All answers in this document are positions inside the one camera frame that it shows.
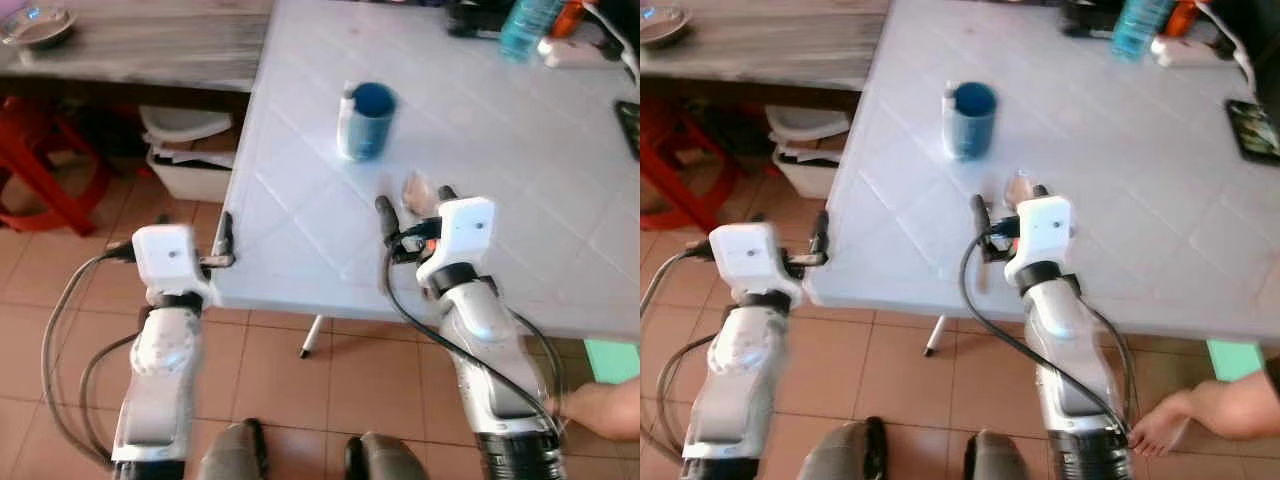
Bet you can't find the white plastic bin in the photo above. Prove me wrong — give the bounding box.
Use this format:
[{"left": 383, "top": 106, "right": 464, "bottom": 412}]
[
  {"left": 139, "top": 105, "right": 239, "bottom": 203},
  {"left": 766, "top": 104, "right": 853, "bottom": 200}
]

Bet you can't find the blue plastic cup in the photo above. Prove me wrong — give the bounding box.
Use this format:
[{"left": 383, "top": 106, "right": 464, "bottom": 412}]
[
  {"left": 337, "top": 82, "right": 399, "bottom": 163},
  {"left": 941, "top": 81, "right": 1000, "bottom": 162}
]

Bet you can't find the red plastic stool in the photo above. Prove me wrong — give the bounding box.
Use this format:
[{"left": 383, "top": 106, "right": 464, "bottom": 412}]
[
  {"left": 0, "top": 94, "right": 113, "bottom": 237},
  {"left": 640, "top": 98, "right": 718, "bottom": 234}
]

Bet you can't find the black smartphone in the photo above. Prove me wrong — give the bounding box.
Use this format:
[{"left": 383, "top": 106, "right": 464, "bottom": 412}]
[
  {"left": 614, "top": 99, "right": 641, "bottom": 161},
  {"left": 1226, "top": 97, "right": 1280, "bottom": 167}
]

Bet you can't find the black device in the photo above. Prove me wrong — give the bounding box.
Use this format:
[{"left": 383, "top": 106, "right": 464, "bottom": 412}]
[
  {"left": 1059, "top": 0, "right": 1127, "bottom": 40},
  {"left": 446, "top": 0, "right": 521, "bottom": 40}
]

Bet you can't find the blue transparent bottle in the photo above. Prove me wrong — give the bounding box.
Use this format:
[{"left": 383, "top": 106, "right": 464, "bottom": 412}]
[
  {"left": 499, "top": 0, "right": 567, "bottom": 62},
  {"left": 1111, "top": 0, "right": 1178, "bottom": 60}
]

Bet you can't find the dark grey robot left leg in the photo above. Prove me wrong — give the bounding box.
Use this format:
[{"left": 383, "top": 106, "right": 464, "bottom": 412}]
[
  {"left": 798, "top": 418, "right": 887, "bottom": 480},
  {"left": 199, "top": 419, "right": 270, "bottom": 480}
]

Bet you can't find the dark grey robot leg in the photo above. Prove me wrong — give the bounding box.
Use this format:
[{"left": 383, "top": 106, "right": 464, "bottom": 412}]
[
  {"left": 199, "top": 419, "right": 270, "bottom": 480},
  {"left": 798, "top": 418, "right": 887, "bottom": 480},
  {"left": 963, "top": 429, "right": 1047, "bottom": 480},
  {"left": 344, "top": 431, "right": 428, "bottom": 480}
]

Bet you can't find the green box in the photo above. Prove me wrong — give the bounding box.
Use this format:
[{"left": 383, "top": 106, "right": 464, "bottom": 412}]
[
  {"left": 584, "top": 339, "right": 641, "bottom": 385},
  {"left": 1206, "top": 339, "right": 1267, "bottom": 382}
]

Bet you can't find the shallow metal bowl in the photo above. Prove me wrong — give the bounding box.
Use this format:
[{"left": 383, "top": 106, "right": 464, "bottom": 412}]
[
  {"left": 640, "top": 4, "right": 693, "bottom": 50},
  {"left": 0, "top": 4, "right": 78, "bottom": 50}
]

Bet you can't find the orange object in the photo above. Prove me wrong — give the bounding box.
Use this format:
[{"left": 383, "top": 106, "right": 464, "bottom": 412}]
[
  {"left": 554, "top": 0, "right": 588, "bottom": 37},
  {"left": 1164, "top": 0, "right": 1198, "bottom": 37}
]

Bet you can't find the dark grey robot right leg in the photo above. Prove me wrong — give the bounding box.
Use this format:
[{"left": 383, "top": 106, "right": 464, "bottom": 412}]
[
  {"left": 344, "top": 431, "right": 428, "bottom": 480},
  {"left": 963, "top": 429, "right": 1047, "bottom": 480}
]

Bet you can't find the person's bare foot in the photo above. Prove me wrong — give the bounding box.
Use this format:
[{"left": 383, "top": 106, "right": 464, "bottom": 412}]
[
  {"left": 549, "top": 377, "right": 641, "bottom": 442},
  {"left": 1129, "top": 369, "right": 1280, "bottom": 460}
]

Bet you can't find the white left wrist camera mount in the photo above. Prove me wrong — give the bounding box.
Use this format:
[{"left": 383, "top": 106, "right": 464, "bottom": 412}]
[
  {"left": 707, "top": 222, "right": 803, "bottom": 307},
  {"left": 131, "top": 224, "right": 217, "bottom": 307}
]

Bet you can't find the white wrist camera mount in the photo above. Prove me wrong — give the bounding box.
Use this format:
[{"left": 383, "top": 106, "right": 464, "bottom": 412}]
[
  {"left": 414, "top": 197, "right": 498, "bottom": 292},
  {"left": 131, "top": 224, "right": 217, "bottom": 307},
  {"left": 1002, "top": 196, "right": 1074, "bottom": 292},
  {"left": 707, "top": 222, "right": 803, "bottom": 307}
]

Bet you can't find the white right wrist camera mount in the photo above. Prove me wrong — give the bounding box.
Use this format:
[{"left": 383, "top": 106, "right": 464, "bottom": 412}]
[
  {"left": 1002, "top": 196, "right": 1074, "bottom": 292},
  {"left": 414, "top": 197, "right": 498, "bottom": 292}
]

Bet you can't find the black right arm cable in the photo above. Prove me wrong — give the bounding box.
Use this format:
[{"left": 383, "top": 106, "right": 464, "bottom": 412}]
[
  {"left": 384, "top": 232, "right": 564, "bottom": 443},
  {"left": 959, "top": 230, "right": 1137, "bottom": 441}
]

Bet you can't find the white power cable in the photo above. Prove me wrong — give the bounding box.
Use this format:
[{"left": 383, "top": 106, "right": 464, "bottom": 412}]
[
  {"left": 584, "top": 3, "right": 641, "bottom": 83},
  {"left": 1194, "top": 2, "right": 1258, "bottom": 97}
]

